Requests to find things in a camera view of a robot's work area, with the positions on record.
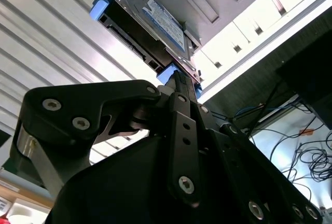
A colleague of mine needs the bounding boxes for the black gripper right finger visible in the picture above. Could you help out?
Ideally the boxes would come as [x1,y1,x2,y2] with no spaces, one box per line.
[190,101,324,224]

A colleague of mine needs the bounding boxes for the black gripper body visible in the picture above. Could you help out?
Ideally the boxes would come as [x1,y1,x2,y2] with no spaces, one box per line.
[45,135,247,224]

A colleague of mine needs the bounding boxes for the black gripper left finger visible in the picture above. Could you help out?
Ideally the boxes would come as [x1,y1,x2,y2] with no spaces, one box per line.
[9,70,202,208]

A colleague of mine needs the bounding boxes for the hard disk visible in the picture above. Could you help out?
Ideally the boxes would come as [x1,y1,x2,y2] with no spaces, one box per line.
[89,0,203,98]

